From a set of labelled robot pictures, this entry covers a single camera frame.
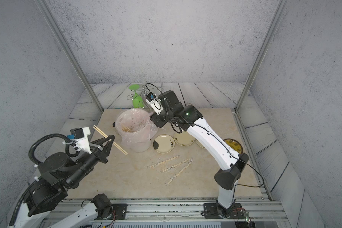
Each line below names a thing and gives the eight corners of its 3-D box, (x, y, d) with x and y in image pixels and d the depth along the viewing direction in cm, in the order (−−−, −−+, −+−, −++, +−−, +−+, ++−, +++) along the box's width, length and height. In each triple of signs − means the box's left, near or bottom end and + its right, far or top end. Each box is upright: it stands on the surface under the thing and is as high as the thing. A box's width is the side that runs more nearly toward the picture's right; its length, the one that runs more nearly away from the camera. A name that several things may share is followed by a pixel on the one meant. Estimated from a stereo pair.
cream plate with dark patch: (152, 153, 97) (152, 152, 95) (154, 135, 106) (154, 134, 105) (175, 153, 97) (174, 152, 95) (175, 135, 106) (175, 134, 105)
